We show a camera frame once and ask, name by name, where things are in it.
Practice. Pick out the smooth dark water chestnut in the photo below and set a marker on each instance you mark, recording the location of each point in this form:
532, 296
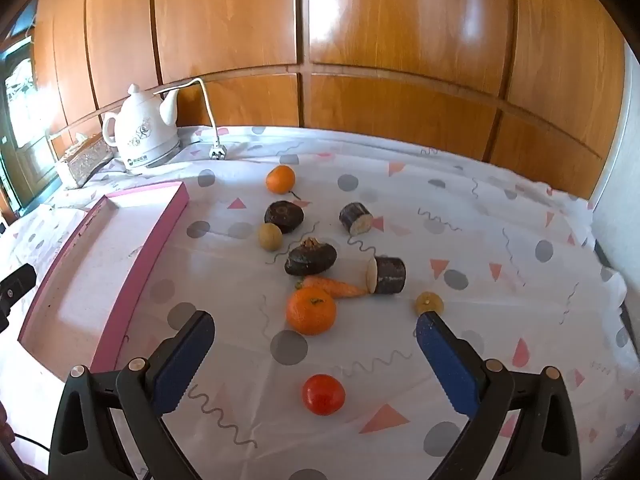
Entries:
283, 216

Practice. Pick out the silver embossed tissue box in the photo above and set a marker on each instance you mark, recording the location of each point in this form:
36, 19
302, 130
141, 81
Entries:
85, 162

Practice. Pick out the small orange tangerine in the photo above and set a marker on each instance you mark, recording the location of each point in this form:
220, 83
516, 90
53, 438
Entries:
280, 180

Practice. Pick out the small orange carrot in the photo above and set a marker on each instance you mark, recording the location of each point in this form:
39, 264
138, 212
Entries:
335, 287

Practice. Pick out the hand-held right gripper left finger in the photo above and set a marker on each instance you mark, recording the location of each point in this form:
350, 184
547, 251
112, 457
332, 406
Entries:
182, 365

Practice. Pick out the dark sugarcane piece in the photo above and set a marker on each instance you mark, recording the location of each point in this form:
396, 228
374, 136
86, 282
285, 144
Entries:
390, 275
352, 215

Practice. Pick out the white kettle base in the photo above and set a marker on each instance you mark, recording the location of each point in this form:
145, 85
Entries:
172, 152

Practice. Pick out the large orange tangerine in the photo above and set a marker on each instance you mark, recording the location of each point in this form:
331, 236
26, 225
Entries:
310, 312

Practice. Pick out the small yellow round fruit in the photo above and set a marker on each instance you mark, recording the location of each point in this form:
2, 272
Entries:
270, 236
429, 303

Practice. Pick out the white ceramic electric kettle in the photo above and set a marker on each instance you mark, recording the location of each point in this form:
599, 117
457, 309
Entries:
142, 130

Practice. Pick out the red tomato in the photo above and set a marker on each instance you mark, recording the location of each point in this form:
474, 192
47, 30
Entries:
322, 395

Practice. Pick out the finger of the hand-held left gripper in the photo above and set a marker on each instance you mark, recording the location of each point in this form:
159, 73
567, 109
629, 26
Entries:
15, 285

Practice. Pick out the white patterned tablecloth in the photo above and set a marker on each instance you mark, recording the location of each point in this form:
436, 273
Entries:
500, 320

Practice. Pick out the pink shallow tray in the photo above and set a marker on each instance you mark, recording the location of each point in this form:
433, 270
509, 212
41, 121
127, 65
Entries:
90, 270

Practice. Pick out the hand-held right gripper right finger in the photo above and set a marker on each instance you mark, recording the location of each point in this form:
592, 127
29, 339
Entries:
445, 360

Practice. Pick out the sprouted dark water chestnut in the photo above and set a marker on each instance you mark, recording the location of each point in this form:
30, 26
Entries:
310, 259

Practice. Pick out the wooden door with glass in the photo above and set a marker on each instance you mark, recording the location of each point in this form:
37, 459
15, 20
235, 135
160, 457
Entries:
20, 110

